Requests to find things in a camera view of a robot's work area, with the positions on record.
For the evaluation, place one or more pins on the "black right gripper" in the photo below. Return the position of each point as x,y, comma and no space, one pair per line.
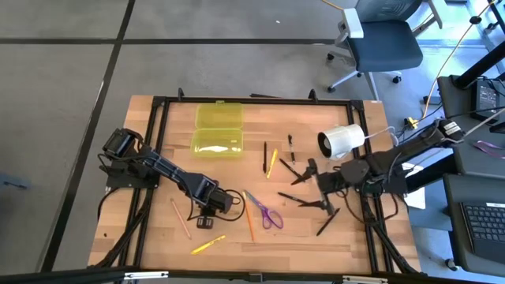
329,183

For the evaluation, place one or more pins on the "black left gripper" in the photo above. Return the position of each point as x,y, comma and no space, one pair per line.
219,202

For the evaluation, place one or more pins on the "yellow highlighter pen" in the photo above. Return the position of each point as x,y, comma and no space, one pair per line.
272,161
208,245

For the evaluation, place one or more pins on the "light brown wooden pencil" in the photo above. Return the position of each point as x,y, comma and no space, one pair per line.
180,219

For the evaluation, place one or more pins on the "black pen with silver clip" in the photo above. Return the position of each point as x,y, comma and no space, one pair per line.
291,150

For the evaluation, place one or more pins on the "orange pencil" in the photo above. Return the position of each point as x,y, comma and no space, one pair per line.
248,216

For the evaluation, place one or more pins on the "yellow translucent supply box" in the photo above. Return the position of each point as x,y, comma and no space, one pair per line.
217,118

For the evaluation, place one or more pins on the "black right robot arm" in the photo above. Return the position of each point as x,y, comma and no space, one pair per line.
394,155

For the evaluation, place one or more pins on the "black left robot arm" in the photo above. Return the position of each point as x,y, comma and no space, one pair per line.
165,167

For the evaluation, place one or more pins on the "white spotlight lamp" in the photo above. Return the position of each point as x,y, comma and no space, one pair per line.
347,138

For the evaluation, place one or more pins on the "white paper sheet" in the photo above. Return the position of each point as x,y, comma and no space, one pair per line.
416,199

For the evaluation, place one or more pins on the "black metal beam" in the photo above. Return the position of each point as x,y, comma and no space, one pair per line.
430,173
479,67

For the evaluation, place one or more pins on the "yellow plug connector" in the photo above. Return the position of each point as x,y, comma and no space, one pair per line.
412,123

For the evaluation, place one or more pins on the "dark blue office chair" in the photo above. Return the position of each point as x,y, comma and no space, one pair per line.
384,47

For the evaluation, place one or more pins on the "black side desk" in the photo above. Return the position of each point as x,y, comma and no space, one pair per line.
453,102

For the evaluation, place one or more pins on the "dark grey laptop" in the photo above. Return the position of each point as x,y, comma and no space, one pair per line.
487,226

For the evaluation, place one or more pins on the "purple ribbon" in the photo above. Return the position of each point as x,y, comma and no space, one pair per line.
489,148

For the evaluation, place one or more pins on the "grey object on floor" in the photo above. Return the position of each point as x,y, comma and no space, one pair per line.
13,182

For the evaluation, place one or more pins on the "black power adapter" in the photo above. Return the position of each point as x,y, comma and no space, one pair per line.
485,98

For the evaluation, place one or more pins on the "black aluminium table frame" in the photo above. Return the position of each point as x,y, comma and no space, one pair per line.
276,101

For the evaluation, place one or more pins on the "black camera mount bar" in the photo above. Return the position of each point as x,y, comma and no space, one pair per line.
79,276

